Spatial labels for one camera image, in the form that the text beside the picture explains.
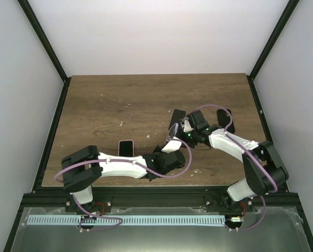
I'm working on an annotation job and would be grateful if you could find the phone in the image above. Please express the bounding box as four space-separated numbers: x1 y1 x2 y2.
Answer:
165 123 179 143
118 140 134 157

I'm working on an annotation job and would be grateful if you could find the black smartphone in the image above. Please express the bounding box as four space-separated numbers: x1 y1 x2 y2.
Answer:
168 109 186 130

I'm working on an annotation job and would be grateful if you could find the black phone case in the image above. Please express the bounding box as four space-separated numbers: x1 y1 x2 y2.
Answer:
217 109 235 134

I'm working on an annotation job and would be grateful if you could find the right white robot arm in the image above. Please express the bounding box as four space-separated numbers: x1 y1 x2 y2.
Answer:
169 109 289 212

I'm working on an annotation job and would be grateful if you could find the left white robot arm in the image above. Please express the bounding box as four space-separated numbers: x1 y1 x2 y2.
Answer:
54 145 186 212

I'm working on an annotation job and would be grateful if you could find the phone in pink case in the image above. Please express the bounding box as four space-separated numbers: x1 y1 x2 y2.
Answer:
118 140 134 157

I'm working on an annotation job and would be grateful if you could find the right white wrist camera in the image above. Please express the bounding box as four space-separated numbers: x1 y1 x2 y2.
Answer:
180 118 193 133

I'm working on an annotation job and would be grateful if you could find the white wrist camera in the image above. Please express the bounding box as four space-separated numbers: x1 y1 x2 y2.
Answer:
161 139 182 154
180 118 193 133

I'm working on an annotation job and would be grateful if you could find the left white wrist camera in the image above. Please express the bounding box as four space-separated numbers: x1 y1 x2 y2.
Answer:
161 139 182 154

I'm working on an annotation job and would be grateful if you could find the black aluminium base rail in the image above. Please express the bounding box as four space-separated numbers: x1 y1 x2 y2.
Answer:
22 185 298 213

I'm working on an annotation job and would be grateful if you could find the light blue slotted cable duct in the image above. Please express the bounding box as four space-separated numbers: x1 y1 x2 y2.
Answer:
27 215 225 226

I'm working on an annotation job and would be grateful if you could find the right black frame post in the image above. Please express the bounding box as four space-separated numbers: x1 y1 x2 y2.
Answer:
249 0 300 80

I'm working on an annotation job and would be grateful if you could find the black frame post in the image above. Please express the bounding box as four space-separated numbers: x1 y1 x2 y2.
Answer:
17 0 68 82
249 0 300 80

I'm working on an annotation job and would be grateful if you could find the left black frame post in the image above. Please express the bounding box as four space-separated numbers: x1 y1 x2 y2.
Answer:
17 0 68 82

